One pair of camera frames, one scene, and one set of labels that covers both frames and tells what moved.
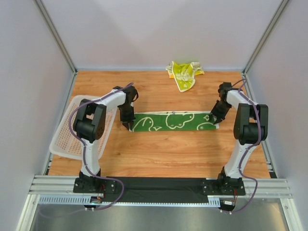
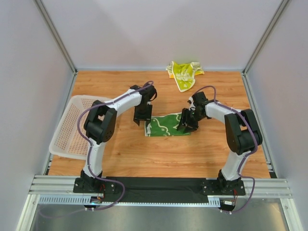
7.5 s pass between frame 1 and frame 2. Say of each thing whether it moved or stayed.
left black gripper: moved
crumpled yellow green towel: stayed
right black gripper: moved
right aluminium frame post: stayed
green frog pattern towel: moved
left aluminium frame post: stayed
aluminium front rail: stayed
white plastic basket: stayed
